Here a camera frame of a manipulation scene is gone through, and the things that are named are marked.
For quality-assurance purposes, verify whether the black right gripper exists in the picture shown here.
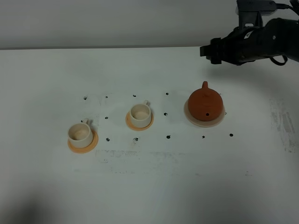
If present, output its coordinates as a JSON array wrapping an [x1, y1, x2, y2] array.
[[200, 28, 265, 65]]

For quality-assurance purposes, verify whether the brown clay teapot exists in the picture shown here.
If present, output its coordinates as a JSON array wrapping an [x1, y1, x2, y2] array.
[[187, 81, 224, 122]]

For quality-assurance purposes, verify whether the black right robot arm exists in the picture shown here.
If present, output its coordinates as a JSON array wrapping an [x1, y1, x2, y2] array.
[[200, 18, 299, 66]]

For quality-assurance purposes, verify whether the cream round teapot coaster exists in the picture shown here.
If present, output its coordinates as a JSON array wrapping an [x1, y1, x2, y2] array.
[[184, 100, 226, 127]]

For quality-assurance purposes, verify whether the white teacup middle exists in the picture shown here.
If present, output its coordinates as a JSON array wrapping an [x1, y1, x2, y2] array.
[[129, 100, 152, 128]]

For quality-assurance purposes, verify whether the white teacup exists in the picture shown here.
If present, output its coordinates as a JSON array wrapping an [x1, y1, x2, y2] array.
[[68, 119, 93, 148], [129, 100, 152, 128]]

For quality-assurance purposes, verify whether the orange coaster middle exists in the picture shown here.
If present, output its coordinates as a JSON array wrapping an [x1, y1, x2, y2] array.
[[125, 111, 154, 131]]

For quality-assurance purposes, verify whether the orange coaster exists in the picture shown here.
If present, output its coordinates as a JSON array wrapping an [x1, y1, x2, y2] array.
[[125, 111, 154, 131], [67, 130, 99, 154]]

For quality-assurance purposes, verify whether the orange coaster near left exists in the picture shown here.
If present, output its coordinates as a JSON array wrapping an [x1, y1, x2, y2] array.
[[67, 130, 99, 154]]

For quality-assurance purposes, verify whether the white teacup near left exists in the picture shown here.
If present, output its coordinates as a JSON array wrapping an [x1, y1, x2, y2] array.
[[68, 119, 93, 148]]

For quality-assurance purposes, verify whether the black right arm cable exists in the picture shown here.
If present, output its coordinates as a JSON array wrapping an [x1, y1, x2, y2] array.
[[270, 0, 299, 66]]

